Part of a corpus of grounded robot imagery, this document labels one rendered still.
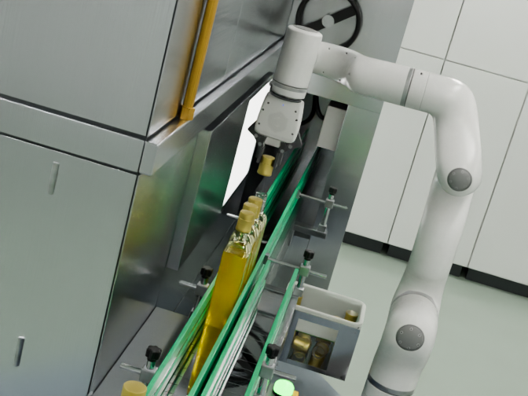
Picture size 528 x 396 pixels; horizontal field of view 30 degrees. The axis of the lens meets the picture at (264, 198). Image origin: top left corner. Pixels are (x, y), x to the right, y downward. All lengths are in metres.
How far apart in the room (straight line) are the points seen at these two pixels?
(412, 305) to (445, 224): 0.21
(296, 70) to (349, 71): 0.12
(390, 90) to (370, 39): 1.02
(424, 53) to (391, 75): 3.78
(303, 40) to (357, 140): 1.10
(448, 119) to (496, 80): 3.82
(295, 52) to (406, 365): 0.78
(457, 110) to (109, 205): 0.86
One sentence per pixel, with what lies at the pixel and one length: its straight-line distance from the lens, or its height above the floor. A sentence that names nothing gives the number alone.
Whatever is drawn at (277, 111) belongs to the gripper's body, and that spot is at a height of 1.54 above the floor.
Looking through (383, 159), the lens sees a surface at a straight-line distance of 6.14.
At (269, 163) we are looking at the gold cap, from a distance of 2.34.
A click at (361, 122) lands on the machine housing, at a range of 3.29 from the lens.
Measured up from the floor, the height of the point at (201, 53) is 1.70.
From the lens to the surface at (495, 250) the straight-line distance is 6.30.
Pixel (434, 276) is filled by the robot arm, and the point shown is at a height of 1.27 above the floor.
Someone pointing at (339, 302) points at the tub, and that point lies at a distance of 2.77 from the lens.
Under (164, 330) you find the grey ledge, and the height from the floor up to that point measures 1.05.
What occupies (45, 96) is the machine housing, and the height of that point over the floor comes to 1.59.
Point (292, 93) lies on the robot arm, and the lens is 2.28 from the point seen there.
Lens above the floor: 2.03
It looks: 17 degrees down
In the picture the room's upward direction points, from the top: 15 degrees clockwise
